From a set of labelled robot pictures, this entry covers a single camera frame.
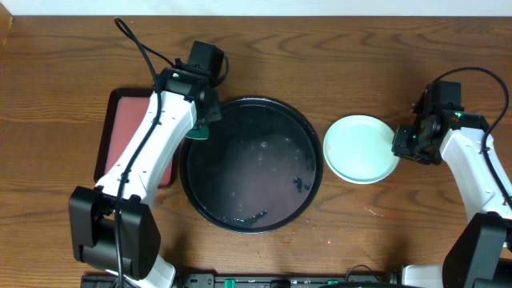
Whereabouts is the green yellow sponge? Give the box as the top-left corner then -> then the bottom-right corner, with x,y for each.
186,123 -> 210,140

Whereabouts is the green plate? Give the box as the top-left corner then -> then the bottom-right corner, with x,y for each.
323,115 -> 399,185

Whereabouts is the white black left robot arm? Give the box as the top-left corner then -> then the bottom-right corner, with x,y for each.
69,65 -> 224,287

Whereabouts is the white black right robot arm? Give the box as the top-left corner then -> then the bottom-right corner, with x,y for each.
392,109 -> 511,287

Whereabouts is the black rectangular water tray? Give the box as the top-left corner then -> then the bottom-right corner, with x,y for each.
94,87 -> 153,182

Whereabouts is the round black tray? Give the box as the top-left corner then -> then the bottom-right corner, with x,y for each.
179,97 -> 323,234

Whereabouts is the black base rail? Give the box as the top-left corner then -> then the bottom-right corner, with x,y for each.
79,274 -> 398,288

